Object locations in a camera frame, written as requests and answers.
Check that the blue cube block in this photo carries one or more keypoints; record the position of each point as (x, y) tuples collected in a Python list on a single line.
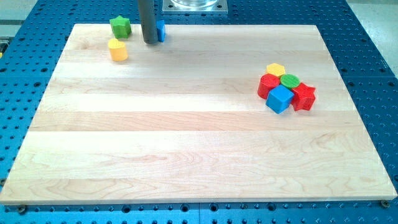
[(279, 99)]

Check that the red cylinder block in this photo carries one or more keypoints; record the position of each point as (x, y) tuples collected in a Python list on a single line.
[(266, 84)]

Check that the yellow hexagon block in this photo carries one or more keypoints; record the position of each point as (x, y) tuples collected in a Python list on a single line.
[(275, 69)]

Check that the green cylinder block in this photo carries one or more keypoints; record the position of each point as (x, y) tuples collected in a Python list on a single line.
[(289, 81)]

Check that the blue block behind rod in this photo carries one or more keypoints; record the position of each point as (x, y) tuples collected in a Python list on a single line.
[(160, 26)]

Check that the yellow heart block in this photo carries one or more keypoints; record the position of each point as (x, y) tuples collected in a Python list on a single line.
[(117, 50)]

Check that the red star block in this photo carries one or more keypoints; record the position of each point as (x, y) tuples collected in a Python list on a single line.
[(304, 97)]

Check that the green star block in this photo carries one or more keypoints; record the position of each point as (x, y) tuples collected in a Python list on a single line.
[(120, 27)]

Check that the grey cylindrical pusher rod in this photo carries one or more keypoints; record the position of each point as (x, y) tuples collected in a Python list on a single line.
[(148, 21)]

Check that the blue perforated metal table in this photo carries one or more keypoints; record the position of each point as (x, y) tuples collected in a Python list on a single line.
[(34, 51)]

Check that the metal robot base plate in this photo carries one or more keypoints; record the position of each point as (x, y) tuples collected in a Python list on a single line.
[(195, 6)]

